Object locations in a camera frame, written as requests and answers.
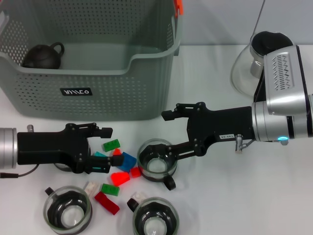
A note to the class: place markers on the dark red long toy brick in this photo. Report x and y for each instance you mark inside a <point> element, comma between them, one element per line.
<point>107,203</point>

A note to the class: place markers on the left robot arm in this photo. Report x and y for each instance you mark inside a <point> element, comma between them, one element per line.
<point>7,149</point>

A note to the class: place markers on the glass teacup with black base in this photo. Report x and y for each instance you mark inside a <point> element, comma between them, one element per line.
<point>68,213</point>
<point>156,167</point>
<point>151,220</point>
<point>61,167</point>

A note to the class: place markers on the cyan square toy brick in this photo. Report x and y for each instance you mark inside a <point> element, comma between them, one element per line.
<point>100,154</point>

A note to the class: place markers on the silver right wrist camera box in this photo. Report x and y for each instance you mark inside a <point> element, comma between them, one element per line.
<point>283,78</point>

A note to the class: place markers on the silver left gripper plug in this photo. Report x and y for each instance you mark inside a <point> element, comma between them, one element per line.
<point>30,127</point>

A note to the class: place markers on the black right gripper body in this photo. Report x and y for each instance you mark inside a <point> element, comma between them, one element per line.
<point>220,124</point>

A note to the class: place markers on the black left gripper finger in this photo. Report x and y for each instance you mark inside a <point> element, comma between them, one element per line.
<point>102,132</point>
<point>105,162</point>

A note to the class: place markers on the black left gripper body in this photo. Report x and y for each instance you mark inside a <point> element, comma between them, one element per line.
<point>49,147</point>

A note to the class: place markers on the white toy brick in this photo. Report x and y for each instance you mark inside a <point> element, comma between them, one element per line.
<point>139,195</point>
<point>91,188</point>

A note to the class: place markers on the blue square toy brick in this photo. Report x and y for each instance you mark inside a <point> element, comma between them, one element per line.
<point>128,160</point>

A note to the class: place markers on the green toy brick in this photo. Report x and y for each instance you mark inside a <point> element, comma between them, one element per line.
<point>110,189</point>
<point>111,145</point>

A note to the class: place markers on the dark clay teapot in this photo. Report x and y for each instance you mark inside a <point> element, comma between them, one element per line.
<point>41,57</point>

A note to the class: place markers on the grey-green perforated storage basket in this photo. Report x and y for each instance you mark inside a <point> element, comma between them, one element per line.
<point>110,98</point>

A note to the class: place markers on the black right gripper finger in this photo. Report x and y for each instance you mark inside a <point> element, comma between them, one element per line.
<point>185,109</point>
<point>183,150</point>

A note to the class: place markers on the small red toy brick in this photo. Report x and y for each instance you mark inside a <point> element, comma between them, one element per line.
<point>135,172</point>
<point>117,152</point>

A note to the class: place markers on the orange-red sloped toy brick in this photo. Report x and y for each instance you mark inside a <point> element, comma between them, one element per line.
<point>119,178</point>

